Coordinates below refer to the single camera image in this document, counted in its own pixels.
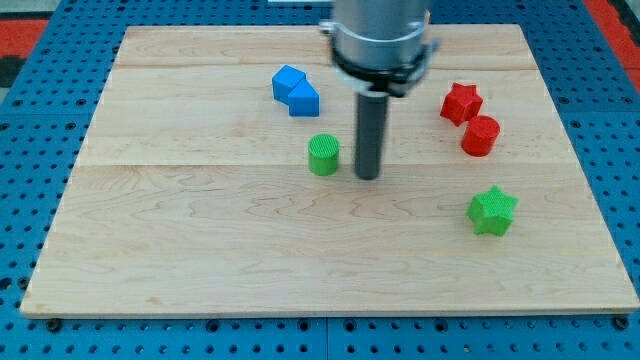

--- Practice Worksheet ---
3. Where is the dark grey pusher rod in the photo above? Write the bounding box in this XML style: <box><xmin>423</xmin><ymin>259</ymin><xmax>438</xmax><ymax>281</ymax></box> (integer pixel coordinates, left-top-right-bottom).
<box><xmin>354</xmin><ymin>93</ymin><xmax>389</xmax><ymax>180</ymax></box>

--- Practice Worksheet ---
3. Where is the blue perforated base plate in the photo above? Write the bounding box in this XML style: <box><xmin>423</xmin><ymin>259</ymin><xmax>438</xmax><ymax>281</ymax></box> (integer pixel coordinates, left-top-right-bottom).
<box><xmin>1</xmin><ymin>0</ymin><xmax>639</xmax><ymax>359</ymax></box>

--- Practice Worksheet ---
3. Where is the blue cube block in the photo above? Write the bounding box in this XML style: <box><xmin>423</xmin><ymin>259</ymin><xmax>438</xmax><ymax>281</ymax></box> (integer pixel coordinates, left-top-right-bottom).
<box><xmin>272</xmin><ymin>65</ymin><xmax>306</xmax><ymax>104</ymax></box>

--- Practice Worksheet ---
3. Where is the black clamp ring mount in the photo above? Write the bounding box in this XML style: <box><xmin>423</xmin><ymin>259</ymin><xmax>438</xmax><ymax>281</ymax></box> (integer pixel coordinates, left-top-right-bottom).
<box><xmin>330</xmin><ymin>38</ymin><xmax>440</xmax><ymax>98</ymax></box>

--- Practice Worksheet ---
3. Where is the green cylinder block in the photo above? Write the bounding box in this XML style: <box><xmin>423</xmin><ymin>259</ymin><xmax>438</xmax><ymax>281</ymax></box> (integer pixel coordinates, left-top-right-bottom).
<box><xmin>307</xmin><ymin>133</ymin><xmax>340</xmax><ymax>176</ymax></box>

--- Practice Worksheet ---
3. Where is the blue triangular prism block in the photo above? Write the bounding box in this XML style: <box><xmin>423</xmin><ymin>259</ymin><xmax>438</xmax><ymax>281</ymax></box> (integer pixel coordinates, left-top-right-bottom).
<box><xmin>287</xmin><ymin>79</ymin><xmax>320</xmax><ymax>117</ymax></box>

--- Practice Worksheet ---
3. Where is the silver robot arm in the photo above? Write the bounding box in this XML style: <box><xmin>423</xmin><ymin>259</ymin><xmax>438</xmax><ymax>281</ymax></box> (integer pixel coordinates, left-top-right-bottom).
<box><xmin>319</xmin><ymin>0</ymin><xmax>439</xmax><ymax>180</ymax></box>

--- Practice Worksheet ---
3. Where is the red star block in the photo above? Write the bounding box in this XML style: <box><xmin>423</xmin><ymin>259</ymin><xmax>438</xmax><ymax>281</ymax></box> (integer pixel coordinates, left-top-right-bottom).
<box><xmin>440</xmin><ymin>82</ymin><xmax>483</xmax><ymax>127</ymax></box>

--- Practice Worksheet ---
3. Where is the red cylinder block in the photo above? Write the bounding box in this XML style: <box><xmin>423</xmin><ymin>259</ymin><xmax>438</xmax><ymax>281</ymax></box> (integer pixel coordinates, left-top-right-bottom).
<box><xmin>461</xmin><ymin>115</ymin><xmax>501</xmax><ymax>157</ymax></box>

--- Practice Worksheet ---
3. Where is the green star block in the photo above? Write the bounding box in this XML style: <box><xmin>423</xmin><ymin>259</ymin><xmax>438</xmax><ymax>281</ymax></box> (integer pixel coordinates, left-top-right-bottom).
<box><xmin>466</xmin><ymin>185</ymin><xmax>519</xmax><ymax>237</ymax></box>

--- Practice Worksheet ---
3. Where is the light wooden board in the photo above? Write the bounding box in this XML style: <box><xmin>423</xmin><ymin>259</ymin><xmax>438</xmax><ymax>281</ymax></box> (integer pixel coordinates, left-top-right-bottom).
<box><xmin>21</xmin><ymin>24</ymin><xmax>639</xmax><ymax>319</ymax></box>

